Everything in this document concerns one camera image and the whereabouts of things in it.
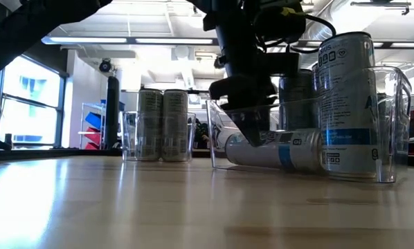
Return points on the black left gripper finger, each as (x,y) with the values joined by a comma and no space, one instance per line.
(248,97)

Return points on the white can blue palm print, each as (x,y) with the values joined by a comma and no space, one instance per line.
(262,155)
(297,103)
(347,103)

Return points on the white can orange print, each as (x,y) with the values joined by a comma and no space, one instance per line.
(150,128)
(175,128)

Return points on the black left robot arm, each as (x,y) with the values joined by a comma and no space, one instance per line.
(27,27)

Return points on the white shelf coloured bins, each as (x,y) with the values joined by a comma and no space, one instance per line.
(94,121)

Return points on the black-framed window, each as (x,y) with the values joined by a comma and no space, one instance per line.
(60,110)

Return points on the black round mounted camera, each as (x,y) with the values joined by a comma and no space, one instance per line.
(218,62)
(105,65)

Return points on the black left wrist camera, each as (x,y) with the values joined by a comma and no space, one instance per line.
(279,27)

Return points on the black cylindrical post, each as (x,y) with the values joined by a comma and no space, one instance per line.
(112,114)

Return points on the black overhead rig rail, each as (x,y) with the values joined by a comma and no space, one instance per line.
(380,3)

